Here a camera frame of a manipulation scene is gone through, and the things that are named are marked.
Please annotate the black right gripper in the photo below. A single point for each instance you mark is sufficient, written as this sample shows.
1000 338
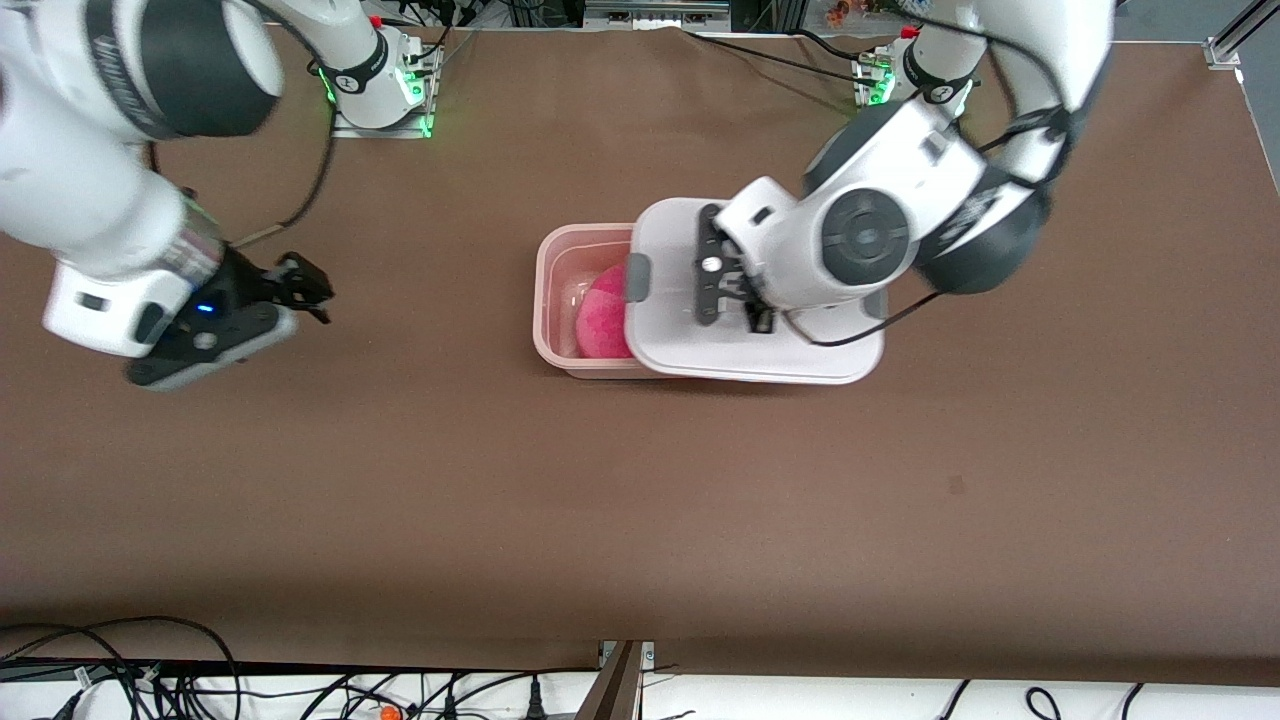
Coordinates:
243 284

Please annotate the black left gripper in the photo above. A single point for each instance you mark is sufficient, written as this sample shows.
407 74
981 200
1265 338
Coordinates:
756 309

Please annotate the white box lid grey latches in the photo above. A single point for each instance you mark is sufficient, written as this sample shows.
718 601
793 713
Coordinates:
700 350

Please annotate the pink plush toy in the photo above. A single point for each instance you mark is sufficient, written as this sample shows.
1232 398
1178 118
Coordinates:
600 320

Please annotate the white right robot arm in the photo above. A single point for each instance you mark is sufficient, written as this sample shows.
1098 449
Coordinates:
60 180

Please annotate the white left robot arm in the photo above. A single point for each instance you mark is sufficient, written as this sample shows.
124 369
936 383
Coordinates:
865 235

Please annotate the translucent pink plastic box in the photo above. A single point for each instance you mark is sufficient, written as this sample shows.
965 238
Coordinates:
555 300

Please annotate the brown table cover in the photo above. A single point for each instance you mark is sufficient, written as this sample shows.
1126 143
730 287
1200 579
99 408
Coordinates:
640 520

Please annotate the colourful background items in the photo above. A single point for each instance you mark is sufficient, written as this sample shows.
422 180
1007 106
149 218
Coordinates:
860 10

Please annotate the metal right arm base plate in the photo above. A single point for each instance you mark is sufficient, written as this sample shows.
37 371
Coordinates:
385 131

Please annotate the aluminium profile post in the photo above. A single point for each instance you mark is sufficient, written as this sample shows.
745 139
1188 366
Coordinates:
620 690

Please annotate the aluminium corner bracket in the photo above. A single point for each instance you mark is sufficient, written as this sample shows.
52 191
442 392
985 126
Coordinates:
1235 40

